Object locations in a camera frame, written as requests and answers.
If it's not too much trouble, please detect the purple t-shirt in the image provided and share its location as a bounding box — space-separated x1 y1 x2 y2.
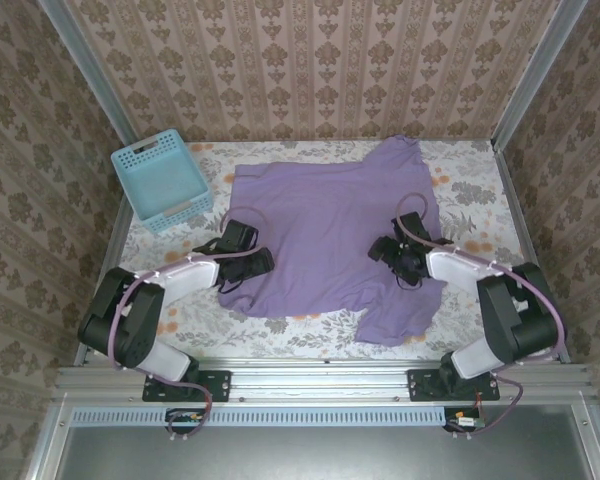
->
216 134 449 348

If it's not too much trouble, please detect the light blue plastic basket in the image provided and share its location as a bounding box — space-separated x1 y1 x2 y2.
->
110 129 215 235

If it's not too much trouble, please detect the small connector board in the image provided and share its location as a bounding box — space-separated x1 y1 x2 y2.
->
165 408 206 434
444 407 484 434

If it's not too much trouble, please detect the grey metal panel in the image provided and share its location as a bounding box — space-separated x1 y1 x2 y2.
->
54 404 591 480

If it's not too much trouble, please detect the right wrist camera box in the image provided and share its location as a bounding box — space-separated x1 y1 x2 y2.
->
391 211 430 246

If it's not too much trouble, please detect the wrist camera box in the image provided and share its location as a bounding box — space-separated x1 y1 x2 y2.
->
391 211 430 246
222 218 260 250

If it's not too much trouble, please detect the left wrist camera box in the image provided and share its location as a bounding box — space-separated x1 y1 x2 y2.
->
222 218 260 250

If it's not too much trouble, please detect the aluminium table side rail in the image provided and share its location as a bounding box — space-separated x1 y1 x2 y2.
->
74 144 151 366
494 147 571 364

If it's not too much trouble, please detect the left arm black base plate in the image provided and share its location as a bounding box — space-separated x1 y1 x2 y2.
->
142 368 231 403

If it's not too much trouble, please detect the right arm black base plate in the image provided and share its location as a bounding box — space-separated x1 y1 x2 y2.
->
407 368 501 403

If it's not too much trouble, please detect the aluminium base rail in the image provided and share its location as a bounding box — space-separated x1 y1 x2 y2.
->
54 357 594 401

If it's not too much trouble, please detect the slotted grey cable duct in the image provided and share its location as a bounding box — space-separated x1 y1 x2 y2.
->
71 405 449 427

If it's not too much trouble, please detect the aluminium frame post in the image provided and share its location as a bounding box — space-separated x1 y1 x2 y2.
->
492 0 589 151
37 0 144 159

